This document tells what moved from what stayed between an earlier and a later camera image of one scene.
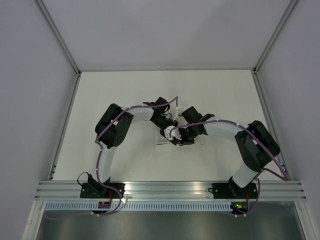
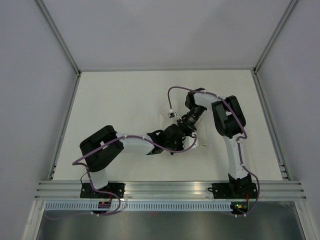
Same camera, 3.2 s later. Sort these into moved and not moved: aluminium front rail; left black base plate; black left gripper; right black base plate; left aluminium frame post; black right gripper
Moved: black right gripper; black left gripper
Not moved: aluminium front rail; left aluminium frame post; left black base plate; right black base plate
